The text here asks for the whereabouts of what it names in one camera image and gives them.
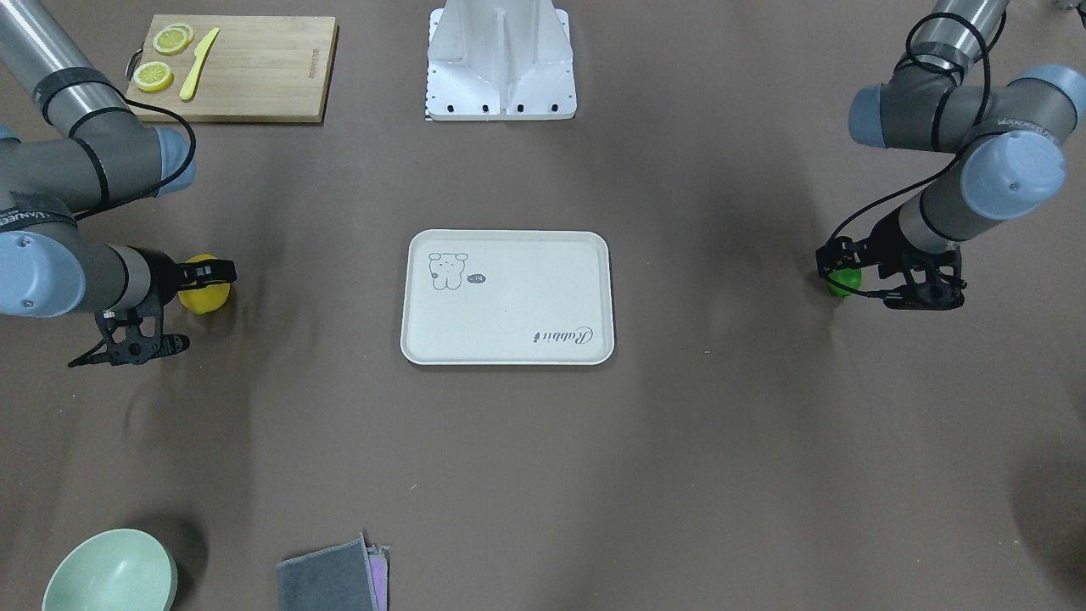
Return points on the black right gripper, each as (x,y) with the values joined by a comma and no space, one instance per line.
(163,271)

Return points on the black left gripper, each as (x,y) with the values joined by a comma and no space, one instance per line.
(883,238)

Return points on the green lime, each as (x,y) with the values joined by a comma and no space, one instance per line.
(845,282)

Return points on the yellow lemon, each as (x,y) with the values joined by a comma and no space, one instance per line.
(203,301)

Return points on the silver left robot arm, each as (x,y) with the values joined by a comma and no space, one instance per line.
(1006,157)

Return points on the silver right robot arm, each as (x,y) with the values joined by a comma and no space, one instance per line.
(105,158)

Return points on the white rabbit tray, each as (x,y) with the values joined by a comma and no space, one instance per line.
(507,298)

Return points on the yellow plastic knife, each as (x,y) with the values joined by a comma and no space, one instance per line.
(192,80)

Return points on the lemon slice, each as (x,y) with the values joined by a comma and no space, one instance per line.
(153,76)
(185,28)
(169,42)

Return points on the wooden cutting board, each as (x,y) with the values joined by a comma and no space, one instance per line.
(260,69)

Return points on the mint green bowl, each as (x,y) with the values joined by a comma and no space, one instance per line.
(121,569)

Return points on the grey folded cloth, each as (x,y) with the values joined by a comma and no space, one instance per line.
(351,576)

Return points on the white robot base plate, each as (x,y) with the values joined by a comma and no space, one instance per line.
(500,61)

